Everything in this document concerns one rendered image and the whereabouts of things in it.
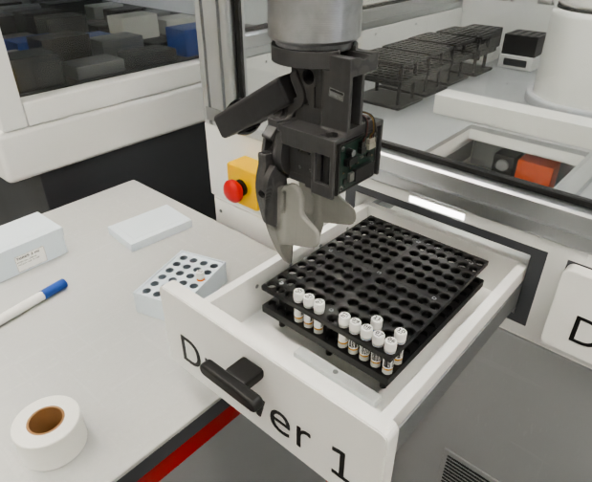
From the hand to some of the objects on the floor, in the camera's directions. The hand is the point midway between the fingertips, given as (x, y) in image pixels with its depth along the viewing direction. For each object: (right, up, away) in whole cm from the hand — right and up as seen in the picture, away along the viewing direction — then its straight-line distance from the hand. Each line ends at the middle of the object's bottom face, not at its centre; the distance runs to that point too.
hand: (296, 241), depth 54 cm
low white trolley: (-33, -73, +67) cm, 104 cm away
